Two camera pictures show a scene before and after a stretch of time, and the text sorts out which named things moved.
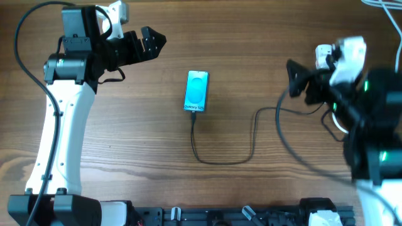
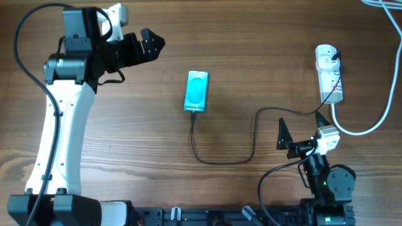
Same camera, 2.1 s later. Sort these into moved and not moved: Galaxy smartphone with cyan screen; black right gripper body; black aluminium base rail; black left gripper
Moved: black right gripper body
Not moved: black left gripper; black aluminium base rail; Galaxy smartphone with cyan screen
